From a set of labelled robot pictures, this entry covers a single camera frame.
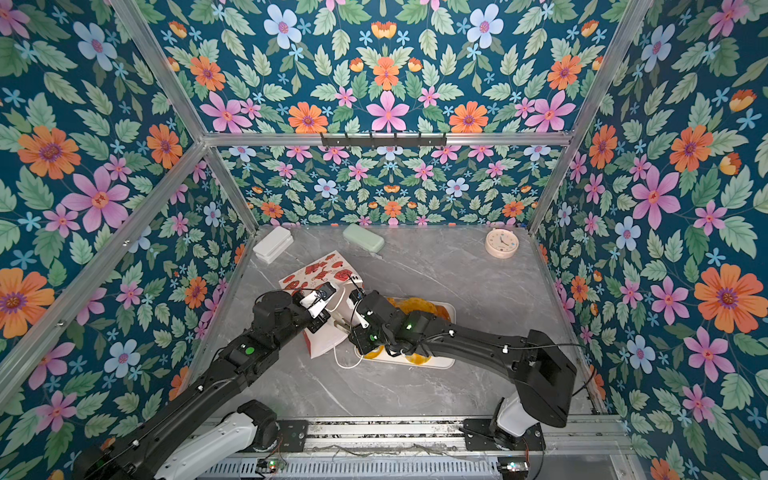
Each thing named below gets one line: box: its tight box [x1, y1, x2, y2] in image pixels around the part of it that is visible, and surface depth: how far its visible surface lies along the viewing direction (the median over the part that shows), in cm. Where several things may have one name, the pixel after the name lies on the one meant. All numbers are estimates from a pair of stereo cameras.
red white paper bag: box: [278, 250, 364, 359], surface depth 80 cm
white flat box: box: [252, 226, 294, 264], surface depth 112 cm
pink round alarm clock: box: [485, 228, 519, 259], surface depth 113 cm
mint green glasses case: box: [343, 223, 385, 253], surface depth 114 cm
